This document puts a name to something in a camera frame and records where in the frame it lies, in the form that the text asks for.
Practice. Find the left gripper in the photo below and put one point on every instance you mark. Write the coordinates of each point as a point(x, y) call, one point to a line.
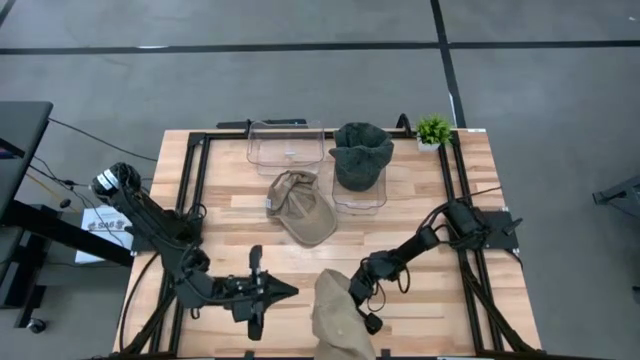
point(256, 300)

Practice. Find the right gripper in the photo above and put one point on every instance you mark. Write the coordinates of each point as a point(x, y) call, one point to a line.
point(365, 287)

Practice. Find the tan baseball cap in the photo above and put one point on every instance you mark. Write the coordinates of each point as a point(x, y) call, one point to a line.
point(337, 320)

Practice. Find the tan cap with white label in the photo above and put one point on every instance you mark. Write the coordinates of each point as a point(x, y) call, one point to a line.
point(302, 210)

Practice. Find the dark green baseball cap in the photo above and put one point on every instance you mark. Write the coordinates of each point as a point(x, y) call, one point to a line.
point(360, 160)

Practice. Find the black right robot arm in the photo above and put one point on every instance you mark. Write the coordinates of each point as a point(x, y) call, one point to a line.
point(415, 246)

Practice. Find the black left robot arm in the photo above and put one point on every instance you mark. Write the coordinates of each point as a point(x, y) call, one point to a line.
point(150, 220)

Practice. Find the small black edge clamp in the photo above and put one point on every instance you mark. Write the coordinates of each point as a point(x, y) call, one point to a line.
point(385, 354)
point(248, 355)

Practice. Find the clear plastic bin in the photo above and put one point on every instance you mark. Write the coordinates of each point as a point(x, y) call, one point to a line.
point(360, 202)
point(260, 150)

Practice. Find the black curved hook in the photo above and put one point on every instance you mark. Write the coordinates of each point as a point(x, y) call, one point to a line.
point(411, 129)

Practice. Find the small green potted plant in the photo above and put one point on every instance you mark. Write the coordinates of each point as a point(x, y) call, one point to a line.
point(434, 131)

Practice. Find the white printed paper sheet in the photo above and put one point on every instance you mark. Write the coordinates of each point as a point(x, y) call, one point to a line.
point(100, 245)

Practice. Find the small black plug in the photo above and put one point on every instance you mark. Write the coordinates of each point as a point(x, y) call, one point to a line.
point(65, 203)

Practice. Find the black castor wheel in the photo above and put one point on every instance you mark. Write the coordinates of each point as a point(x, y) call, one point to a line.
point(36, 326)

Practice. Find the black floor stand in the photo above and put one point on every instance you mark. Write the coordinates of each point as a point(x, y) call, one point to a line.
point(620, 192)

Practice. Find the black desk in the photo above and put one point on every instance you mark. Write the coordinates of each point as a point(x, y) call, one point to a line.
point(20, 130)

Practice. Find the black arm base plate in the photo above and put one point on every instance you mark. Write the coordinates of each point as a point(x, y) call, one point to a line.
point(145, 242)
point(500, 235)

